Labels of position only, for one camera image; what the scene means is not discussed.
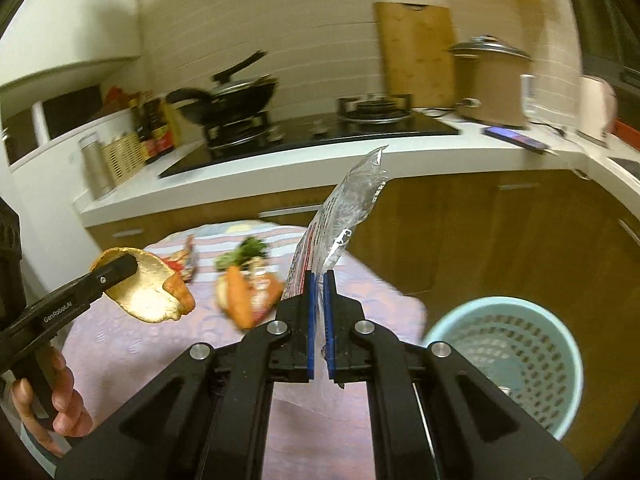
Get yellow fruit peel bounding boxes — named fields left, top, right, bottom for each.
left=90, top=247, right=195, bottom=323

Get large bok choy piece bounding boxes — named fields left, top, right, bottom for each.
left=215, top=236, right=269, bottom=272

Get clear plastic wrapper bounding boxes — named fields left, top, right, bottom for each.
left=282, top=145, right=390, bottom=299

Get light blue perforated trash basket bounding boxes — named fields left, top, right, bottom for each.
left=423, top=296, right=584, bottom=440

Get wooden kitchen cabinets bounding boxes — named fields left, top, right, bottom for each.
left=84, top=169, right=640, bottom=470

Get person's left hand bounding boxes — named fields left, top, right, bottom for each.
left=12, top=346, right=93, bottom=457

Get red snack wrapper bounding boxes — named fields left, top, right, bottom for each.
left=162, top=235, right=198, bottom=283

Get metal canister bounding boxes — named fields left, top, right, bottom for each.
left=79, top=132, right=115, bottom=200

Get woven wicker basket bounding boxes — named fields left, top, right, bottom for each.
left=102, top=132, right=144, bottom=186

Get striped pink patterned tablecloth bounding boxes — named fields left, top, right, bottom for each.
left=62, top=219, right=429, bottom=480

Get orange carrot piece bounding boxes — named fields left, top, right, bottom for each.
left=215, top=266, right=284, bottom=330

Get dark sauce bottle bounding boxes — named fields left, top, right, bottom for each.
left=129, top=98, right=176, bottom=165

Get black wok with lid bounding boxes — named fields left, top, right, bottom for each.
left=165, top=50, right=279, bottom=128

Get black gas stove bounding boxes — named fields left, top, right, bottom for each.
left=160, top=94, right=460, bottom=178

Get black smartphone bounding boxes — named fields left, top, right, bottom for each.
left=482, top=126, right=550, bottom=154

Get brown rice cooker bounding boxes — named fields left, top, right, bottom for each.
left=448, top=35, right=532, bottom=129

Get red tray on counter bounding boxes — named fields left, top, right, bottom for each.
left=613, top=119, right=640, bottom=151

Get white electric kettle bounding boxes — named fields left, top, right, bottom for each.
left=577, top=76, right=617, bottom=148

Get wooden cutting board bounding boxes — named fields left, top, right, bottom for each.
left=373, top=2, right=457, bottom=107

